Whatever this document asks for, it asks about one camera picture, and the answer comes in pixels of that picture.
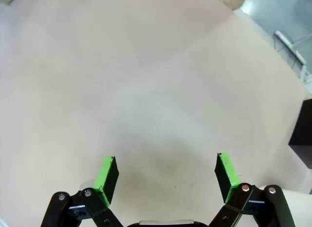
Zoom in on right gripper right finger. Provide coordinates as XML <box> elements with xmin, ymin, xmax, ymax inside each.
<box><xmin>207</xmin><ymin>152</ymin><xmax>297</xmax><ymax>227</ymax></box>

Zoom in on white side table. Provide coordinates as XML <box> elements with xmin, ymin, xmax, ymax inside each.
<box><xmin>273</xmin><ymin>30</ymin><xmax>312</xmax><ymax>83</ymax></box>

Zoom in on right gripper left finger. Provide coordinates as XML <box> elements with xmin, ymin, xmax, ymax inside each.
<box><xmin>40</xmin><ymin>155</ymin><xmax>127</xmax><ymax>227</ymax></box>

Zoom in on black open box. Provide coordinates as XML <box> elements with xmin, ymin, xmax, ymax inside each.
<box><xmin>288</xmin><ymin>98</ymin><xmax>312</xmax><ymax>169</ymax></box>

